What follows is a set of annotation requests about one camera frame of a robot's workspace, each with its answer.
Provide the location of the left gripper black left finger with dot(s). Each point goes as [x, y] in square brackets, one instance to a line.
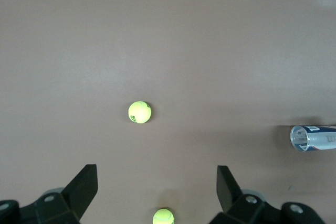
[78, 195]

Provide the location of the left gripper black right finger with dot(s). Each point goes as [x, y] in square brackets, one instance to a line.
[231, 203]

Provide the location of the clear Wilson tennis ball can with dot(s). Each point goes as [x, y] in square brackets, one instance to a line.
[320, 138]

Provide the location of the yellow-green tennis ball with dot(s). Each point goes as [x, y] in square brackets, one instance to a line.
[163, 217]
[140, 112]

